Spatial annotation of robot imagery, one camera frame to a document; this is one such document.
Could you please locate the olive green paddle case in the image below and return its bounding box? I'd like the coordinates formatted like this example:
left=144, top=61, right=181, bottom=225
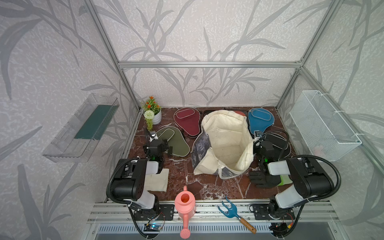
left=156, top=126, right=190, bottom=157

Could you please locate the blue paddle case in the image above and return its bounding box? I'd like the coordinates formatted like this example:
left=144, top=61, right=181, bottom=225
left=247, top=108, right=275, bottom=136

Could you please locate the beige canvas bag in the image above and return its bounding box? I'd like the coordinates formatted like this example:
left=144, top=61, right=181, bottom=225
left=191, top=110, right=254, bottom=180

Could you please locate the maroon paddle case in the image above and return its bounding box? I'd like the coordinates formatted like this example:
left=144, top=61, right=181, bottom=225
left=174, top=108, right=201, bottom=138

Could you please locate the black and red paddle case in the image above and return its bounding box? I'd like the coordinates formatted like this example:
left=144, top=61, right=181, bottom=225
left=203, top=110, right=214, bottom=118

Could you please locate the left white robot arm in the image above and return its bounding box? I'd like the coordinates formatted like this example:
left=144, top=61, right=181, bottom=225
left=106, top=139, right=169, bottom=215

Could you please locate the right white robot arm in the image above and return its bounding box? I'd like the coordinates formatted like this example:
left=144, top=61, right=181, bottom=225
left=249, top=140, right=342, bottom=212

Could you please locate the black and green glove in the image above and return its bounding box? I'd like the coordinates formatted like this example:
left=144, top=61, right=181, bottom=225
left=249, top=171, right=293, bottom=189

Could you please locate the beige work glove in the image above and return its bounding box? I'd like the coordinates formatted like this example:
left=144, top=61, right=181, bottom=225
left=144, top=169, right=169, bottom=192

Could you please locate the white flower pot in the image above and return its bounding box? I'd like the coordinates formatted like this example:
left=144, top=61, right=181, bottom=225
left=143, top=110, right=162, bottom=125

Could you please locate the green artificial plant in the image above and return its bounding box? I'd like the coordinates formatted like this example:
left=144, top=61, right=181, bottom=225
left=142, top=96, right=162, bottom=131

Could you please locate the pink watering can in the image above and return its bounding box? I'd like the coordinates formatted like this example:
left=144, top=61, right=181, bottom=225
left=175, top=186, right=196, bottom=240

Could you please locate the blue hand rake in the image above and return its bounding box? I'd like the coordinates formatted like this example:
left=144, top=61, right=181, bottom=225
left=218, top=197, right=257, bottom=234

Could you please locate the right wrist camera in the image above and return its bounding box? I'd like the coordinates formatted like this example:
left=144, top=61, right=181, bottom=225
left=254, top=130, right=263, bottom=142

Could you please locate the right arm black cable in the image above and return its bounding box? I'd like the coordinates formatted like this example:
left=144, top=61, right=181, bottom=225
left=257, top=128, right=342, bottom=202

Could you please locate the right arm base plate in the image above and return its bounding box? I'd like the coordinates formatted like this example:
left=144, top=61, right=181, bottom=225
left=250, top=204, right=296, bottom=221

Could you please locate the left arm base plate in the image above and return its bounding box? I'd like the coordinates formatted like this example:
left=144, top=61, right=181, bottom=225
left=134, top=204, right=175, bottom=221

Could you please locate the white wire mesh basket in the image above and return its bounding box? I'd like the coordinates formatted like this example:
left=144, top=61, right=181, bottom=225
left=290, top=90, right=362, bottom=162

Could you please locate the clear plastic wall shelf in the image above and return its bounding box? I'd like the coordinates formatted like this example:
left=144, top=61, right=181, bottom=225
left=42, top=94, right=120, bottom=163

